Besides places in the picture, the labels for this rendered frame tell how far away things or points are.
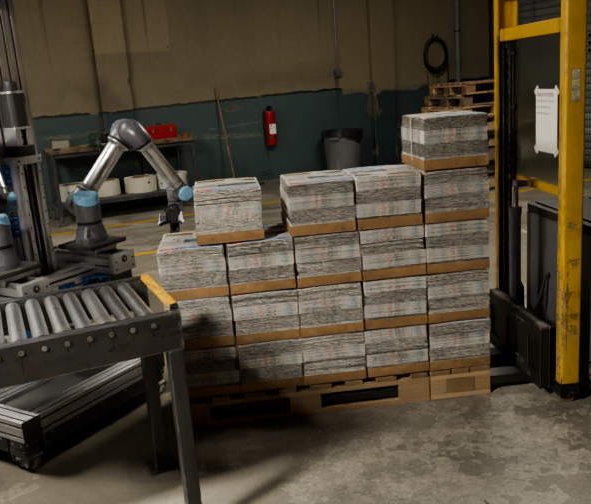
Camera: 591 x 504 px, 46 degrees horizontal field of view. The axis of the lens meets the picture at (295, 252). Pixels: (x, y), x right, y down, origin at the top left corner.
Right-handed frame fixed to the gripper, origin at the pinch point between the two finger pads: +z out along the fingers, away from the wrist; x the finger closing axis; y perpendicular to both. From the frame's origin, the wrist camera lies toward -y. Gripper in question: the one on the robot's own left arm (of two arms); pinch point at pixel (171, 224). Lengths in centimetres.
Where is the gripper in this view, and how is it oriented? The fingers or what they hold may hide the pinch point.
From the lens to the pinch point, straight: 343.2
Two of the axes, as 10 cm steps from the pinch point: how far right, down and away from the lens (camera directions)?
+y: -0.7, -9.7, -2.4
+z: 0.7, 2.3, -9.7
